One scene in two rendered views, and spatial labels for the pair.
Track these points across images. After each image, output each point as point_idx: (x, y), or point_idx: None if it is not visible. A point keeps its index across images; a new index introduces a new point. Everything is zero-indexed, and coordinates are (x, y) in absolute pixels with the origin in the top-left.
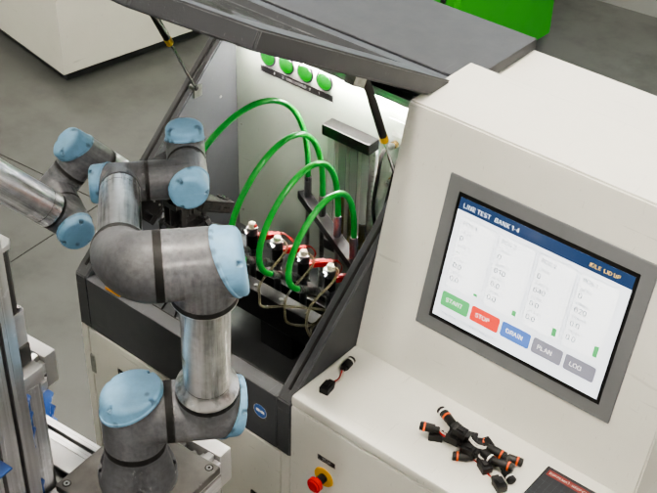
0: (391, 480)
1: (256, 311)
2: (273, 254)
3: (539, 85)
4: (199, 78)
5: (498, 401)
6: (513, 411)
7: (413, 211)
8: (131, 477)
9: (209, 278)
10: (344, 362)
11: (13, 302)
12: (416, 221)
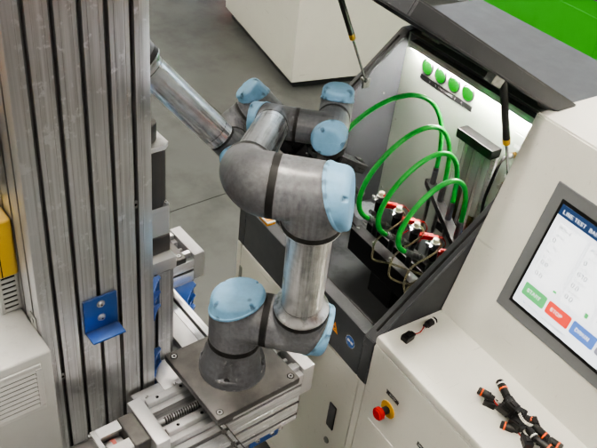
0: (441, 429)
1: (369, 263)
2: (392, 220)
3: None
4: (370, 74)
5: (552, 388)
6: (564, 401)
7: (516, 208)
8: (222, 366)
9: (314, 205)
10: (427, 320)
11: (161, 196)
12: (518, 218)
